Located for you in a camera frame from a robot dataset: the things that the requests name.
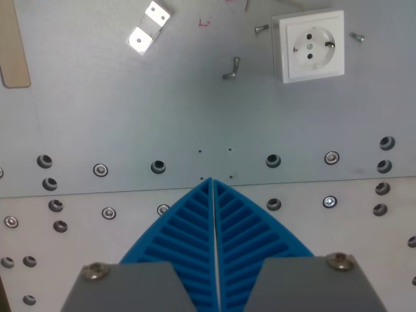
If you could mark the loose silver screw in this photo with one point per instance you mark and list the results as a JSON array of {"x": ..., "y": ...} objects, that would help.
[
  {"x": 357, "y": 36},
  {"x": 261, "y": 29},
  {"x": 236, "y": 63},
  {"x": 229, "y": 76}
]

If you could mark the light wooden strip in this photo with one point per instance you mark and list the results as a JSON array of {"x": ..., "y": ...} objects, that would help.
[{"x": 13, "y": 45}]

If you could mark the white wall power socket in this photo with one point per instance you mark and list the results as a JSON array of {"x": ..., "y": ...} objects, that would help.
[{"x": 309, "y": 45}]

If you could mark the hex bolt in plate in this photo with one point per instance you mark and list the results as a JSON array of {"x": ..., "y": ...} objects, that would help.
[
  {"x": 109, "y": 213},
  {"x": 11, "y": 222},
  {"x": 329, "y": 201},
  {"x": 331, "y": 158},
  {"x": 162, "y": 209},
  {"x": 100, "y": 170}
]

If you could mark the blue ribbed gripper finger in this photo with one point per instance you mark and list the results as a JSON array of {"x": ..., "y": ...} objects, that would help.
[
  {"x": 182, "y": 227},
  {"x": 247, "y": 227}
]

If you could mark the bent shiny metal bracket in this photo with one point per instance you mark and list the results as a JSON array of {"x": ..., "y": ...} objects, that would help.
[{"x": 148, "y": 27}]

